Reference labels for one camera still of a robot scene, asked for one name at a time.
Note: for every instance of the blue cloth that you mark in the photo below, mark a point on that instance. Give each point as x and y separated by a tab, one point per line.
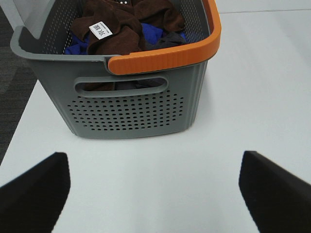
151	34

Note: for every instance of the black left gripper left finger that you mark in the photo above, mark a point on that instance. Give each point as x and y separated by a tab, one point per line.
33	201

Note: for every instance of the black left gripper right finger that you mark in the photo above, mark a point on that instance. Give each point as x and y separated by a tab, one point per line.
278	201

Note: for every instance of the brown towel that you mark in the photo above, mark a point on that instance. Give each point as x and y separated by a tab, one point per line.
114	26

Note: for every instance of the dark grey cloth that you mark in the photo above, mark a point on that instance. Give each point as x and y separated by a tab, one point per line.
170	40

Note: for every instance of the grey basket with orange rim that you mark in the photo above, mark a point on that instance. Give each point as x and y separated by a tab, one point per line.
112	96

